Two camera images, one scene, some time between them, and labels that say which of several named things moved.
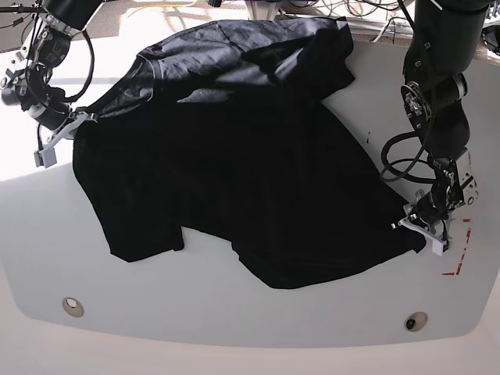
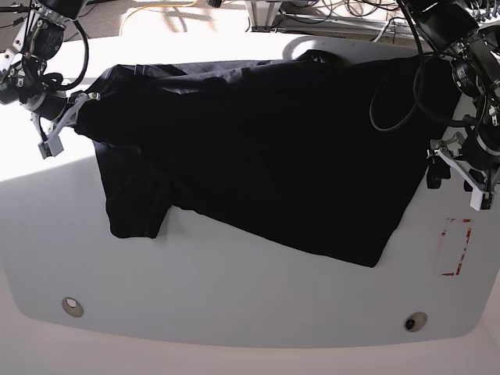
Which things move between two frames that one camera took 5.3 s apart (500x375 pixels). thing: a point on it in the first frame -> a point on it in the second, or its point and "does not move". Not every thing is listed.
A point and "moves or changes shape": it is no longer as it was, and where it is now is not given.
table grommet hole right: [416, 321] does not move
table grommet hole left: [73, 307] does not move
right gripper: [422, 216] -> [448, 148]
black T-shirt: [220, 136] moves or changes shape
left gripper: [68, 132] -> [52, 144]
